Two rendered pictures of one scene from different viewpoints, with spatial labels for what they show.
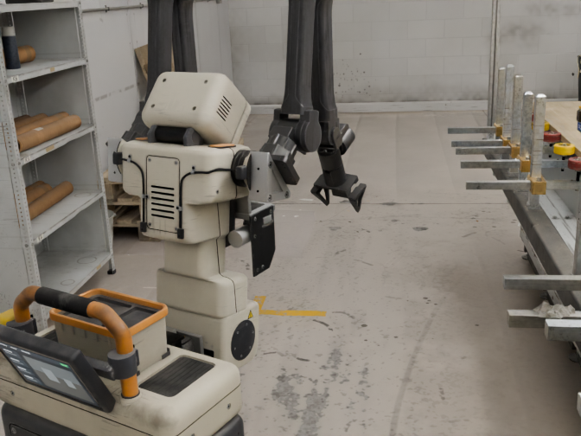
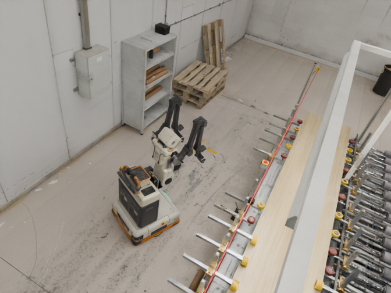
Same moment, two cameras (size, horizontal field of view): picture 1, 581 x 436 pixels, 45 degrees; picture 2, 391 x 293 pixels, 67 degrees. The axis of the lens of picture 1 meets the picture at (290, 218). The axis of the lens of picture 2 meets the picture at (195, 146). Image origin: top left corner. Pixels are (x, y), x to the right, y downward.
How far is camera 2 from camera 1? 197 cm
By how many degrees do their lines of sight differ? 24
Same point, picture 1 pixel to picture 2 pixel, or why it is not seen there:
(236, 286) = (169, 172)
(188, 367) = (150, 189)
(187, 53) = (176, 115)
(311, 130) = (189, 153)
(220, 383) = (155, 195)
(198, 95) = (168, 139)
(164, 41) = (170, 114)
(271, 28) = (269, 7)
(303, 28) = (193, 134)
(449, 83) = (331, 54)
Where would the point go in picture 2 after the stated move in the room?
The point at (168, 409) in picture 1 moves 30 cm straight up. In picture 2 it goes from (142, 199) to (144, 179)
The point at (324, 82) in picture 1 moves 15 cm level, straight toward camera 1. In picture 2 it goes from (198, 141) to (192, 149)
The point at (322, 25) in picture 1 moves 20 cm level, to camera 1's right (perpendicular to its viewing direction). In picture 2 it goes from (200, 131) to (218, 137)
